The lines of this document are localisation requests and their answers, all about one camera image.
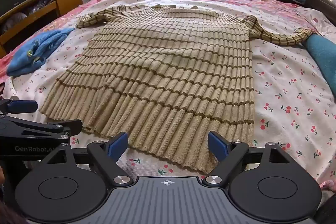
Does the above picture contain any beige striped knit sweater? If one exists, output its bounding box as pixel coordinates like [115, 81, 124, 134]
[39, 4, 317, 172]

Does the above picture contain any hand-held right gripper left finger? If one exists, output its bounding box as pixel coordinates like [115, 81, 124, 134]
[39, 132, 134, 186]

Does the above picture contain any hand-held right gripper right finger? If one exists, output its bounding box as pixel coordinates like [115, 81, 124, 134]
[205, 132, 297, 186]

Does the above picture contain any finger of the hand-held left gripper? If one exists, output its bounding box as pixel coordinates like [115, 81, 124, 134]
[0, 118, 83, 139]
[0, 99, 38, 115]

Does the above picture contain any teal cloth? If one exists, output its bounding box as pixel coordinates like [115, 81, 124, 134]
[302, 34, 336, 96]

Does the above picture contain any blue knit garment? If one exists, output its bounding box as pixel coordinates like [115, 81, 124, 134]
[7, 28, 75, 77]

